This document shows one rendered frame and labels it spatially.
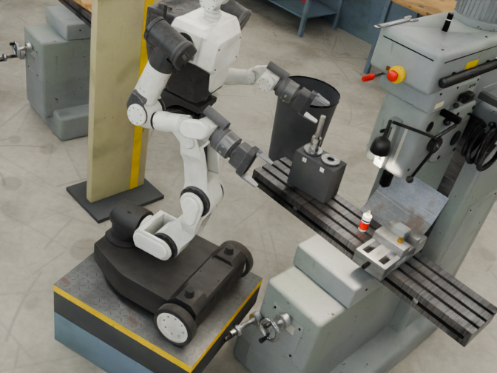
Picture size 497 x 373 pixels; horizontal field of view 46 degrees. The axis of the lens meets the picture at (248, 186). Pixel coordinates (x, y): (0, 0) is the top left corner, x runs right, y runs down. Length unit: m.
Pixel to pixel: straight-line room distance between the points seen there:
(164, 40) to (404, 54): 0.81
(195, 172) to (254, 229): 1.64
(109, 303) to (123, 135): 1.32
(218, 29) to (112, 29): 1.37
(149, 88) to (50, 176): 2.28
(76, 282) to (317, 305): 1.15
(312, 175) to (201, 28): 0.99
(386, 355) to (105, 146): 2.06
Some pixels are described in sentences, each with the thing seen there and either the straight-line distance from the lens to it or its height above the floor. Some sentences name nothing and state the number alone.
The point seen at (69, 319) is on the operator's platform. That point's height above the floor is 0.22.
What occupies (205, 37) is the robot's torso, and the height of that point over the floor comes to 1.75.
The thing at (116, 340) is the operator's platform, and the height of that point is 0.28.
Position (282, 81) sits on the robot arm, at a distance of 2.41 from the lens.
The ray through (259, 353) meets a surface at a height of 0.29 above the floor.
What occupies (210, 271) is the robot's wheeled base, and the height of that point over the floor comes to 0.59.
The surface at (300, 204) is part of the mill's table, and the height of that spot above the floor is 0.93.
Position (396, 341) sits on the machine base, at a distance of 3.35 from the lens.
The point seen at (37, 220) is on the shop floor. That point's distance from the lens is 3.91.
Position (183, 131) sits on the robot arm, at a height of 1.49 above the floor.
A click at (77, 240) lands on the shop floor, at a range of 3.76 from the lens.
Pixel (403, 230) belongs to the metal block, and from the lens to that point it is 2.57.
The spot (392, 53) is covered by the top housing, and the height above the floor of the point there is 1.81.
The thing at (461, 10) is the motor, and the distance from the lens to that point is 2.44.
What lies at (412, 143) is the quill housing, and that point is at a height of 1.48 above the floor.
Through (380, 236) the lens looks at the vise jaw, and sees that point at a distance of 2.56.
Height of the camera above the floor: 2.54
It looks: 35 degrees down
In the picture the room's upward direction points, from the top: 13 degrees clockwise
